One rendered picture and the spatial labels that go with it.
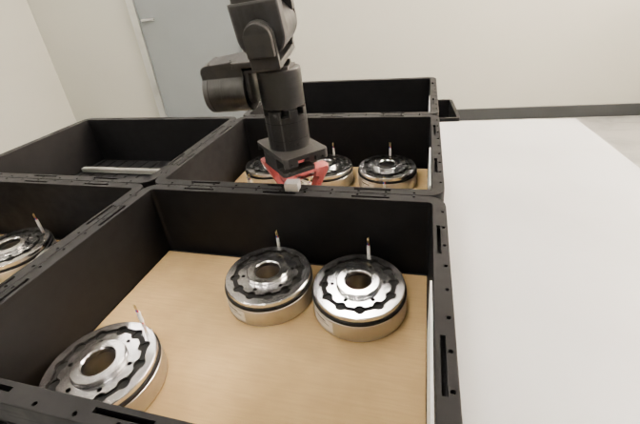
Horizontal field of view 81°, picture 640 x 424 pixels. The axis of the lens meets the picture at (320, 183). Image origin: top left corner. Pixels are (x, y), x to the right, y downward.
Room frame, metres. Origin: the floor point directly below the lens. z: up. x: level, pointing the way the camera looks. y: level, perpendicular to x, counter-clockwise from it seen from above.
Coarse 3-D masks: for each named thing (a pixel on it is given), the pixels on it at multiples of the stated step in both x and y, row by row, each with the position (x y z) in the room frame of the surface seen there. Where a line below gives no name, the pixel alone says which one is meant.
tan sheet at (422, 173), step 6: (354, 168) 0.67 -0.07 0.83; (354, 174) 0.64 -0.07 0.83; (420, 174) 0.61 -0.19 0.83; (426, 174) 0.61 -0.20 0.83; (240, 180) 0.66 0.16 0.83; (246, 180) 0.66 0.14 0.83; (354, 180) 0.61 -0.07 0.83; (420, 180) 0.59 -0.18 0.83; (426, 180) 0.59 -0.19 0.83; (354, 186) 0.59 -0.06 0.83; (420, 186) 0.57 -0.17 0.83; (426, 186) 0.57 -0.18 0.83
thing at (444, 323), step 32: (160, 192) 0.46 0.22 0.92; (192, 192) 0.44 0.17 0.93; (224, 192) 0.43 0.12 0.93; (256, 192) 0.42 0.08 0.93; (288, 192) 0.41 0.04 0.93; (320, 192) 0.40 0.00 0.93; (352, 192) 0.39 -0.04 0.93; (96, 224) 0.38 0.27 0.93; (64, 256) 0.32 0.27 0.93; (448, 256) 0.26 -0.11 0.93; (448, 288) 0.22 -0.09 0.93; (448, 320) 0.19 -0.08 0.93; (448, 352) 0.16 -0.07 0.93; (0, 384) 0.18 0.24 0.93; (448, 384) 0.14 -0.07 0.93; (0, 416) 0.17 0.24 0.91; (32, 416) 0.15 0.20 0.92; (64, 416) 0.15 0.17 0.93; (96, 416) 0.14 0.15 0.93; (128, 416) 0.14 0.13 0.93; (160, 416) 0.14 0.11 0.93; (448, 416) 0.12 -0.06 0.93
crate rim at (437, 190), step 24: (240, 120) 0.74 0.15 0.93; (264, 120) 0.73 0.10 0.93; (312, 120) 0.70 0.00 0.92; (336, 120) 0.69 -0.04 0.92; (432, 120) 0.62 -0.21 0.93; (432, 144) 0.51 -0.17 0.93; (432, 168) 0.44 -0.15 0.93; (360, 192) 0.39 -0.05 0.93; (384, 192) 0.38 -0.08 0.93; (408, 192) 0.38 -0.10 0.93; (432, 192) 0.37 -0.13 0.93
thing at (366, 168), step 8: (368, 160) 0.63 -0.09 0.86; (400, 160) 0.61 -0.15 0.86; (408, 160) 0.61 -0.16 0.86; (360, 168) 0.60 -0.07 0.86; (368, 168) 0.60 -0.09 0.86; (400, 168) 0.58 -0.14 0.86; (408, 168) 0.58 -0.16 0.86; (368, 176) 0.57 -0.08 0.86; (376, 176) 0.56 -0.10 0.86; (384, 176) 0.56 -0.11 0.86; (392, 176) 0.55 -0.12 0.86; (400, 176) 0.55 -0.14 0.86; (408, 176) 0.56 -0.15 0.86
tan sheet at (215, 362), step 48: (144, 288) 0.38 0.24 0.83; (192, 288) 0.37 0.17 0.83; (192, 336) 0.29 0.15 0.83; (240, 336) 0.28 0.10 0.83; (288, 336) 0.28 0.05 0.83; (192, 384) 0.23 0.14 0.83; (240, 384) 0.23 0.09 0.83; (288, 384) 0.22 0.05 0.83; (336, 384) 0.22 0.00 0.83; (384, 384) 0.21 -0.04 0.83
